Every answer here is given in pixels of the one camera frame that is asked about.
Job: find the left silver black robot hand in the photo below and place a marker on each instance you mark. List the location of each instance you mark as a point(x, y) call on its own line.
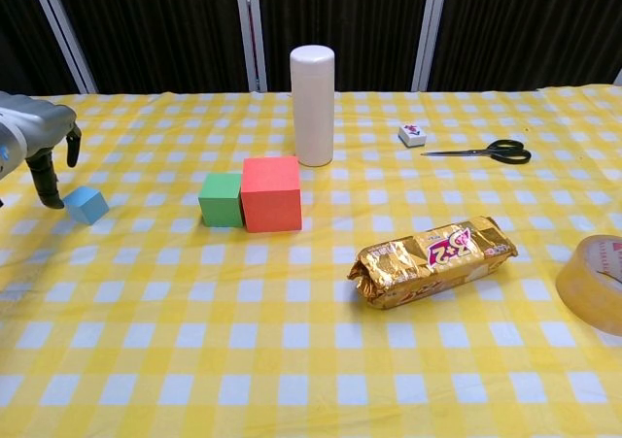
point(44, 122)

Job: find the small blue cube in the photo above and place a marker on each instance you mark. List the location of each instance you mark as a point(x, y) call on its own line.
point(87, 205)

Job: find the green cube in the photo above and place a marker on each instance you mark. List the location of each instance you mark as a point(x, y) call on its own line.
point(218, 200)

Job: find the large red cube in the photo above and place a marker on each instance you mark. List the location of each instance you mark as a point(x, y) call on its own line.
point(271, 197)

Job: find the white cylindrical bottle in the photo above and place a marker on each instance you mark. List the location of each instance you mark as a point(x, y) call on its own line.
point(313, 108)

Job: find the yellow white checkered tablecloth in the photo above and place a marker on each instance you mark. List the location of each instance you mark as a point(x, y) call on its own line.
point(243, 341)

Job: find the white mahjong tile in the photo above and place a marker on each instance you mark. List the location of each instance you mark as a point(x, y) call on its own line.
point(412, 135)

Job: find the gold foil biscuit packet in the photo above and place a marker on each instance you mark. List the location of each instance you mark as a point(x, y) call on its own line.
point(427, 268)

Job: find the clear packing tape roll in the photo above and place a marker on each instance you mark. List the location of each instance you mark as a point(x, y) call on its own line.
point(578, 292)

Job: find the aluminium frame post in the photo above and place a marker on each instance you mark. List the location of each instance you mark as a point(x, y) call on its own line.
point(430, 30)
point(63, 32)
point(250, 30)

